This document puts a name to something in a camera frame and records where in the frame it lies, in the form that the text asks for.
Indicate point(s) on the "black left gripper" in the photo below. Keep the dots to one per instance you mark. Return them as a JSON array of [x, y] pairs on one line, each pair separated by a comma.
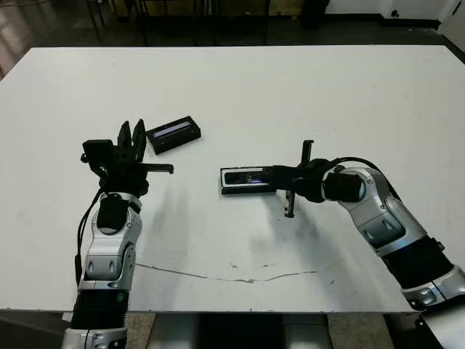
[[123, 176]]

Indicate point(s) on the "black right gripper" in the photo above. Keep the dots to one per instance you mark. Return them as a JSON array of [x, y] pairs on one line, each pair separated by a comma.
[[309, 181]]

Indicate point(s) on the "slim black camera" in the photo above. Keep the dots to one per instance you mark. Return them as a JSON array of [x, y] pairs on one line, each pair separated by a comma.
[[243, 178]]

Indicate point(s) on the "black box lid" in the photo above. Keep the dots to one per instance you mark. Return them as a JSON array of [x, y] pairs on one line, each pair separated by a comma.
[[174, 137]]

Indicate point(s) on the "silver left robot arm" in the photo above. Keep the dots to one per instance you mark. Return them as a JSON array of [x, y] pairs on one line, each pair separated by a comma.
[[109, 254]]

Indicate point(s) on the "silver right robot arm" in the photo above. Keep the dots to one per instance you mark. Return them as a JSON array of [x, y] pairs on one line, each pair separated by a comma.
[[385, 218]]

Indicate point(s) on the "black box white insert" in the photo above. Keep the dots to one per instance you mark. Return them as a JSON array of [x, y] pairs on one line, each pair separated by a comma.
[[239, 191]]

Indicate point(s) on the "robot torso and legs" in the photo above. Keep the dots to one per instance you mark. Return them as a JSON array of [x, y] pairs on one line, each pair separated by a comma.
[[239, 332]]

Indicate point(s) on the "black bin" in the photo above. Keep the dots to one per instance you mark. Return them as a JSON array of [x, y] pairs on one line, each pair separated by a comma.
[[315, 14]]

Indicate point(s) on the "small black door stopper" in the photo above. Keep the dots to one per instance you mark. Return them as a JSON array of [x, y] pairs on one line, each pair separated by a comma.
[[395, 13]]

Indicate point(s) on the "white door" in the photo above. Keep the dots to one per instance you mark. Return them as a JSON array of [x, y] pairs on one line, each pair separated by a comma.
[[455, 23]]

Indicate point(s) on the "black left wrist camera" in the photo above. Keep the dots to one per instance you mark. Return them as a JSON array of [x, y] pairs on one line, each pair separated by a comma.
[[96, 149]]

